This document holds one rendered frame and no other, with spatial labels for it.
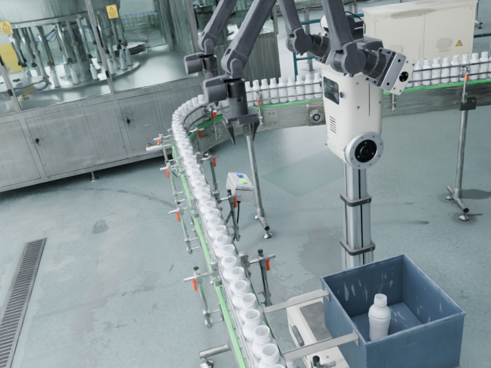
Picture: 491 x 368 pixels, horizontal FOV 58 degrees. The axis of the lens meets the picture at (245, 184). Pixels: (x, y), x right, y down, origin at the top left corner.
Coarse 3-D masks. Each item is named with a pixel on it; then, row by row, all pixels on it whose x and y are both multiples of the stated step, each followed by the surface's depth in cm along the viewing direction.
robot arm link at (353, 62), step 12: (324, 0) 136; (336, 0) 136; (324, 12) 139; (336, 12) 137; (336, 24) 138; (348, 24) 139; (336, 36) 139; (348, 36) 140; (336, 48) 142; (348, 48) 139; (348, 60) 140; (360, 60) 141; (348, 72) 141
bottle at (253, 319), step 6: (246, 312) 108; (252, 312) 109; (258, 312) 108; (246, 318) 107; (252, 318) 110; (258, 318) 107; (246, 324) 107; (252, 324) 106; (258, 324) 107; (264, 324) 110; (246, 330) 108; (252, 330) 107; (246, 336) 108; (252, 336) 107; (246, 342) 109; (252, 342) 108; (252, 354) 110; (252, 360) 111
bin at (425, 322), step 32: (352, 288) 154; (384, 288) 158; (416, 288) 150; (352, 320) 159; (416, 320) 155; (448, 320) 126; (288, 352) 152; (352, 352) 135; (384, 352) 125; (416, 352) 129; (448, 352) 132
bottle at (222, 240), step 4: (220, 236) 140; (224, 236) 140; (216, 240) 140; (220, 240) 141; (224, 240) 138; (228, 240) 139; (220, 244) 138; (224, 244) 138; (228, 244) 139; (216, 248) 142; (220, 248) 139; (216, 252) 140; (220, 252) 139; (216, 256) 140; (220, 256) 139; (220, 260) 140; (220, 264) 141
